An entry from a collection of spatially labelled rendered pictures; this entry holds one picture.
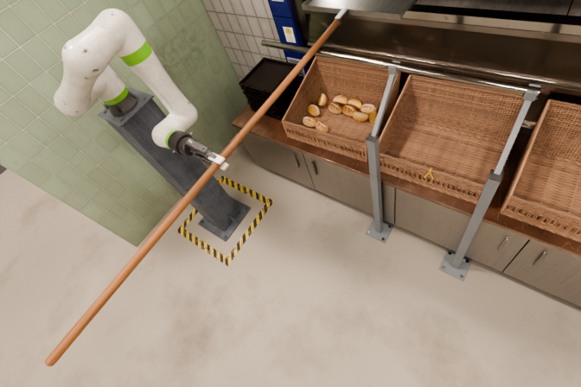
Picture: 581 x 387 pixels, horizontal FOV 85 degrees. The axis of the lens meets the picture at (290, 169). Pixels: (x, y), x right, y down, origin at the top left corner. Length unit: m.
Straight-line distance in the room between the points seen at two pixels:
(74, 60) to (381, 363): 1.93
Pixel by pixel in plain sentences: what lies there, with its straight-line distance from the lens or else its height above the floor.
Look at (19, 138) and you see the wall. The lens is 2.23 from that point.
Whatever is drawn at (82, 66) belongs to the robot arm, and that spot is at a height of 1.61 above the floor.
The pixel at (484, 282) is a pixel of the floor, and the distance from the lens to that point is 2.19.
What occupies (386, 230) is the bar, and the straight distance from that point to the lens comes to 2.23.
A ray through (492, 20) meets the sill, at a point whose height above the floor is 1.17.
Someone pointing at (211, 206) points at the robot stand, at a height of 0.32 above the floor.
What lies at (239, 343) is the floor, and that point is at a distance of 2.22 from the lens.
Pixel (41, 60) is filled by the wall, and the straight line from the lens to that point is 2.18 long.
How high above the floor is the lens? 2.03
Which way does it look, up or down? 51 degrees down
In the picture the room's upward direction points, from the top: 23 degrees counter-clockwise
